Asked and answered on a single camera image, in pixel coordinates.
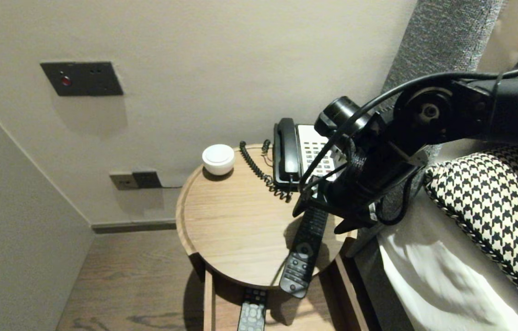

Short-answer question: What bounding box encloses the slim black remote control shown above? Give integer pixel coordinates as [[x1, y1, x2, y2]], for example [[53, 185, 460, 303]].
[[279, 206, 329, 298]]

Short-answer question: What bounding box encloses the black remote with coloured buttons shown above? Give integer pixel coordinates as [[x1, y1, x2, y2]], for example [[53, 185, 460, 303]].
[[238, 287, 268, 331]]

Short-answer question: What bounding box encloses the black telephone handset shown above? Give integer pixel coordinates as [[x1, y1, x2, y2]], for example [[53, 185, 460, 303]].
[[277, 118, 302, 182]]

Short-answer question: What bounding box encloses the black and white desk telephone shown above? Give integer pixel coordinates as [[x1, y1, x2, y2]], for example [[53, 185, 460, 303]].
[[273, 123, 347, 191]]

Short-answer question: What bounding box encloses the dark grey bed base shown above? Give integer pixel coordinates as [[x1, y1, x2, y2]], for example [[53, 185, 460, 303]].
[[348, 239, 413, 331]]

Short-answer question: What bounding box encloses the round wooden nightstand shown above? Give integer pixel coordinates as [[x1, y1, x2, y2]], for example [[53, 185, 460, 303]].
[[175, 143, 358, 290]]

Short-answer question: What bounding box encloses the white bed sheet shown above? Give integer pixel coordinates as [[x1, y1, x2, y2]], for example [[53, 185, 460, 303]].
[[376, 188, 518, 331]]

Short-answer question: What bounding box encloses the white round puck device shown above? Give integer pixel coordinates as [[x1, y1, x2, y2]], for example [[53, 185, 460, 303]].
[[202, 144, 235, 176]]

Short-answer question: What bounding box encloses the houndstooth black and white pillow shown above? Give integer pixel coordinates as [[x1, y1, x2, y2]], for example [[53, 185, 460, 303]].
[[423, 145, 518, 328]]

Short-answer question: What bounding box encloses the grey upholstered headboard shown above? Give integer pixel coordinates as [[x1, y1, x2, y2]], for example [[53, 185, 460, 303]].
[[345, 0, 505, 258]]

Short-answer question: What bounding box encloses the brown skirting board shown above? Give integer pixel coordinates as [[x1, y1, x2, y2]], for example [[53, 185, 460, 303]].
[[91, 221, 177, 235]]

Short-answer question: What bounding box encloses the beige upholstered headboard panel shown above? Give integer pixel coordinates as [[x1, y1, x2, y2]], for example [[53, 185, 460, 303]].
[[429, 0, 518, 164]]

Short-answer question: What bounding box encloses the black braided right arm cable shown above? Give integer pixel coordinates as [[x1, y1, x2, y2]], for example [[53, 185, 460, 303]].
[[344, 136, 372, 184]]

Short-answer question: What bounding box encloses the black coiled telephone cord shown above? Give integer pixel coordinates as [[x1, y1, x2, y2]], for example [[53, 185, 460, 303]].
[[239, 140, 292, 203]]

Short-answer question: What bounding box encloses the grey wall socket plate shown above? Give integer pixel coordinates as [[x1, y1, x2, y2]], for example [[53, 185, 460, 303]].
[[109, 173, 139, 191]]

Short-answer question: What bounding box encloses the dark wall switch panel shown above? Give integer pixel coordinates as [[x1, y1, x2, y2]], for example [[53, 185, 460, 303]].
[[40, 62, 124, 97]]

